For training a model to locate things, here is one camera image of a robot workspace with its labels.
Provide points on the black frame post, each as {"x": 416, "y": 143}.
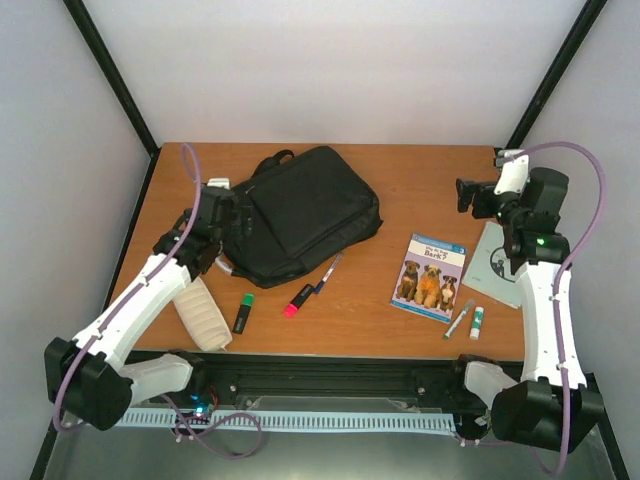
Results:
{"x": 87, "y": 28}
{"x": 570, "y": 46}

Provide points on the light blue cable duct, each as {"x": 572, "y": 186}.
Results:
{"x": 297, "y": 421}

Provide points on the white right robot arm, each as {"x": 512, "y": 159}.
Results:
{"x": 540, "y": 263}

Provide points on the blue ballpoint pen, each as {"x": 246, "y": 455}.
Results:
{"x": 328, "y": 273}

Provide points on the grey whiteboard marker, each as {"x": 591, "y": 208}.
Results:
{"x": 469, "y": 305}

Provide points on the pink highlighter marker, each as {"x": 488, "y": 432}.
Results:
{"x": 296, "y": 303}

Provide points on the black right frame post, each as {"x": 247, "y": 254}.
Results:
{"x": 570, "y": 46}

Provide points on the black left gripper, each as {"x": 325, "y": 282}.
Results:
{"x": 246, "y": 219}

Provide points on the beige pencil case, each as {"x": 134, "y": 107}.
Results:
{"x": 202, "y": 317}

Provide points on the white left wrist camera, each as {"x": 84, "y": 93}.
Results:
{"x": 219, "y": 183}

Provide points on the dog picture book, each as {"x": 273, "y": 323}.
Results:
{"x": 429, "y": 278}

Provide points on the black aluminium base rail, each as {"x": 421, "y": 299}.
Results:
{"x": 432, "y": 383}

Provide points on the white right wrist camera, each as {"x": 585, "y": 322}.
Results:
{"x": 514, "y": 171}

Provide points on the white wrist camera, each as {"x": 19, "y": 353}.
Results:
{"x": 514, "y": 171}
{"x": 219, "y": 183}

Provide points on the green highlighter marker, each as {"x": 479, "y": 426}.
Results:
{"x": 243, "y": 313}

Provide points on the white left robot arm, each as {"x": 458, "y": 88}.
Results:
{"x": 88, "y": 376}

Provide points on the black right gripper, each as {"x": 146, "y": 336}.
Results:
{"x": 466, "y": 196}

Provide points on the grey paperback book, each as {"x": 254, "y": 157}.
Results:
{"x": 489, "y": 270}

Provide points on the black student backpack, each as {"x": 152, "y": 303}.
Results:
{"x": 305, "y": 209}

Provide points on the black left frame post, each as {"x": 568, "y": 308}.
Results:
{"x": 87, "y": 28}

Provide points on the white glue stick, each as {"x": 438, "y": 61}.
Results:
{"x": 476, "y": 324}

